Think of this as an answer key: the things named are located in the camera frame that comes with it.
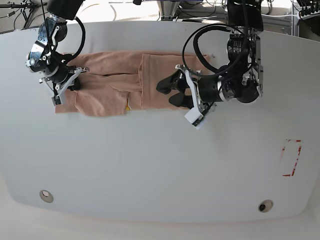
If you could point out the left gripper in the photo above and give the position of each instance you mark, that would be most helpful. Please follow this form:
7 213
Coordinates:
202 93

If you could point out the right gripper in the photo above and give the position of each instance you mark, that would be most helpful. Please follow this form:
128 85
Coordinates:
62 79

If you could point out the peach pink T-shirt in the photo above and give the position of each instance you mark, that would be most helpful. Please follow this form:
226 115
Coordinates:
119 81

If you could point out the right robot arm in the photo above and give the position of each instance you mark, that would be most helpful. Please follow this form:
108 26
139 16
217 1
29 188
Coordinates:
44 58

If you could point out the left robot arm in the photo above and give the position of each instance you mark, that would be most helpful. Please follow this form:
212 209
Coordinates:
240 79

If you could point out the black tripod stand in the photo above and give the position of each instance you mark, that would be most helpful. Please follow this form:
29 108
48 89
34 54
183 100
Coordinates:
18 14

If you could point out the left round table grommet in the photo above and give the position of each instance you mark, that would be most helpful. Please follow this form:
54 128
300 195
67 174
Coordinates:
46 196

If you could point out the round table grommet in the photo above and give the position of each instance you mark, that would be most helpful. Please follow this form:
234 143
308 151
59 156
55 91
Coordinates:
46 196
265 206

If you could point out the red tape rectangle marking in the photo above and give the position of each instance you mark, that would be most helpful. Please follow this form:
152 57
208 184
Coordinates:
290 157

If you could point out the right round table grommet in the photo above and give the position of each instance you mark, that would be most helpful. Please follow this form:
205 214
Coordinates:
265 206

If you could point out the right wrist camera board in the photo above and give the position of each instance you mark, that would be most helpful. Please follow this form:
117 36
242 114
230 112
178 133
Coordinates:
58 99

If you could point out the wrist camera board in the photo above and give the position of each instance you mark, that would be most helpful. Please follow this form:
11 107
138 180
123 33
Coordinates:
195 117
58 99

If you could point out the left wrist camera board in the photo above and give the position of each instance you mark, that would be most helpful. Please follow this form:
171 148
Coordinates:
195 117

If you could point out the grey metal centre post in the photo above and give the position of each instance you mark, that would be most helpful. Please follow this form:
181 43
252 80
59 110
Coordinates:
167 9

